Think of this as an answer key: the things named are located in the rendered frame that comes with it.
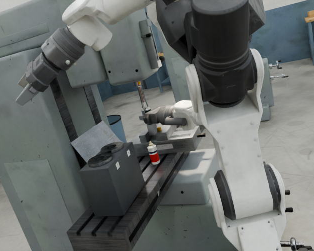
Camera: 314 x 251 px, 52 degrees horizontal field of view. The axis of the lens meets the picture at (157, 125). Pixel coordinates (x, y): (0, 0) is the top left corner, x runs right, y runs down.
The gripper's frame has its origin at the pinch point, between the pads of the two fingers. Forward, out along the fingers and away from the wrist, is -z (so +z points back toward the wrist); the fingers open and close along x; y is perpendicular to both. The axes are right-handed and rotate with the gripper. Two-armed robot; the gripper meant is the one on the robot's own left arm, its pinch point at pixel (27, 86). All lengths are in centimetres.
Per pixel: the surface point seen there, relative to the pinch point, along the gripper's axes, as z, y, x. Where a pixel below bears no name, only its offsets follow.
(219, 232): -3, -104, -3
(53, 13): 8, -4, 65
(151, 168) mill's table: -6, -69, 20
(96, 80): 2, -33, 48
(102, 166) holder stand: -7.9, -36.3, 0.2
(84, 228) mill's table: -27, -45, -9
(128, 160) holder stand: -3.6, -47.4, 7.1
